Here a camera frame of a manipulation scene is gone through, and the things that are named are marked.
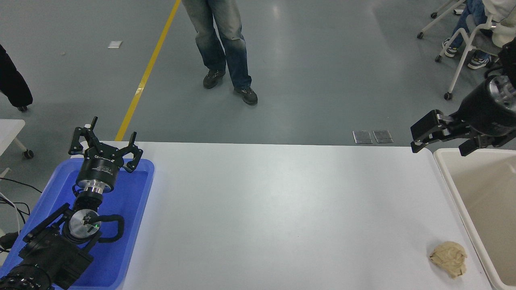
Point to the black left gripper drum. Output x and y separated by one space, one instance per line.
98 169

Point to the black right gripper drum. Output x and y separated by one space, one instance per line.
477 114

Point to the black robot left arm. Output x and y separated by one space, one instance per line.
48 253

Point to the metal floor plate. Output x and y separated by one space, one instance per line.
362 137
383 136

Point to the large pale bin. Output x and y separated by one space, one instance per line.
483 193

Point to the blue plastic tray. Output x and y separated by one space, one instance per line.
129 209

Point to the black chair caster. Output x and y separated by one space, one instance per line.
23 108

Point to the white side table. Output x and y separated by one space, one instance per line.
8 133

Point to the white paper scrap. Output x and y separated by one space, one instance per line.
115 44

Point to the person in black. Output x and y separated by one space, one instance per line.
12 80

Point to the white chair base with casters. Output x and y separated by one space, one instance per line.
437 16

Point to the seated person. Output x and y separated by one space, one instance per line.
475 8

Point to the standing person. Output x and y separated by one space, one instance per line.
229 44

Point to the white frame grey chair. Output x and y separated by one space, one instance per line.
457 66

